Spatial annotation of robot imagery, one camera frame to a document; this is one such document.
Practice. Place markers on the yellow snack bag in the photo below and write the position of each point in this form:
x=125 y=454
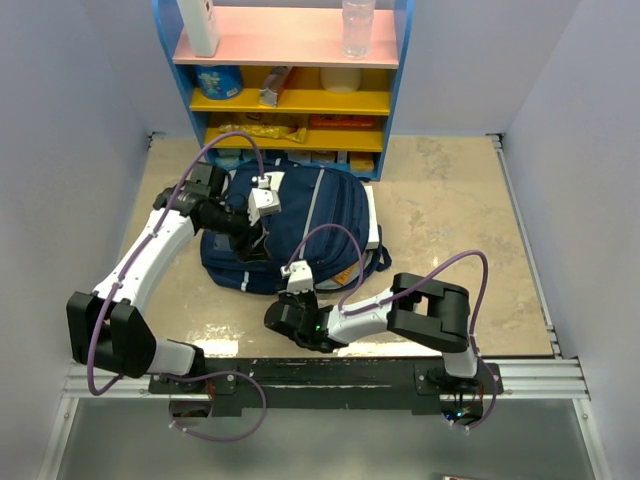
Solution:
x=276 y=126

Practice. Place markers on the silver foil snack packet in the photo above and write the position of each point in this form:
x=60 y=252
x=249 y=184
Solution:
x=274 y=85

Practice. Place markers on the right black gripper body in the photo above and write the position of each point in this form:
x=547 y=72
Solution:
x=305 y=300

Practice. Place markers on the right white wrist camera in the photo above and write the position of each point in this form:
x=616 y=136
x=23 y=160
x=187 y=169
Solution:
x=299 y=277

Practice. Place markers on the white rectangular bottle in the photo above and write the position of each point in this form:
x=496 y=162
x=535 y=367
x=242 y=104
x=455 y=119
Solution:
x=200 y=24

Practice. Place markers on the blue snack canister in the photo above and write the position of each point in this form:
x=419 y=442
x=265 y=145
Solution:
x=221 y=82

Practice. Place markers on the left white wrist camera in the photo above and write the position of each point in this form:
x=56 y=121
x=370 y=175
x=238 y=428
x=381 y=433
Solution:
x=264 y=197

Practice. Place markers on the orange red snack box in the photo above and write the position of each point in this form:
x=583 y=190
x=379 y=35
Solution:
x=335 y=121

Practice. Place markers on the black metal base plate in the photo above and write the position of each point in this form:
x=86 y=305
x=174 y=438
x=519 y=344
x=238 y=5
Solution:
x=415 y=384

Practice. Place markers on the blue colourful shelf unit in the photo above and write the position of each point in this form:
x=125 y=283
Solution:
x=258 y=38

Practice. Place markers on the small boxes bottom shelf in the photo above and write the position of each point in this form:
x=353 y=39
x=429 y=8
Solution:
x=352 y=161

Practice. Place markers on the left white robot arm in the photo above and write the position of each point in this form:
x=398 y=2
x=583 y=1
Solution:
x=107 y=328

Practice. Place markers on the white coffee cover book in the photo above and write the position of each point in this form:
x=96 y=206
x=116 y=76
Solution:
x=373 y=241

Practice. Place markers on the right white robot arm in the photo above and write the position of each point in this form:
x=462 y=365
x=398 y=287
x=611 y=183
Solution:
x=431 y=313

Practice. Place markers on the orange Treehouse book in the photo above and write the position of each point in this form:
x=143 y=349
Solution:
x=347 y=276

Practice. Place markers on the cream round container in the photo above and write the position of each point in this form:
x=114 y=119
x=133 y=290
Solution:
x=340 y=80

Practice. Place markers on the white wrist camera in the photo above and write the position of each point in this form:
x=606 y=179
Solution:
x=299 y=277
x=264 y=197

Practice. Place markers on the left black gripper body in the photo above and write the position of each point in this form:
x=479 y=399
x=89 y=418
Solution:
x=235 y=224

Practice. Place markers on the navy blue student backpack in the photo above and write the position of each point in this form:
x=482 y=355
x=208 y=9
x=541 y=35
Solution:
x=310 y=196

